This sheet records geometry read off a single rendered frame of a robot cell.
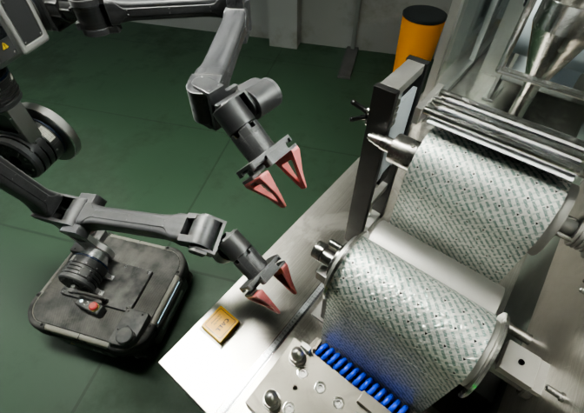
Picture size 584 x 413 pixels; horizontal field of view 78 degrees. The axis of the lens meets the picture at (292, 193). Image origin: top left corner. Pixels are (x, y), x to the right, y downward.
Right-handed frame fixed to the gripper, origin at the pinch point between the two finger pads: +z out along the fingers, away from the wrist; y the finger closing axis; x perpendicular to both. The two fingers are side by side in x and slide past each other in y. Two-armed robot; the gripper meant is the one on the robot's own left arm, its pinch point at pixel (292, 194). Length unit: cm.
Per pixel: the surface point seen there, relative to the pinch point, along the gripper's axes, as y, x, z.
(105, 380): 52, -147, 34
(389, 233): -11.6, 2.3, 19.2
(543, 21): -65, 24, 5
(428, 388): 7.0, 9.2, 38.6
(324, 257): -1.3, -6.9, 16.0
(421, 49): -269, -122, 7
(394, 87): -27.8, 9.9, -3.8
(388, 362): 7.1, 3.6, 33.9
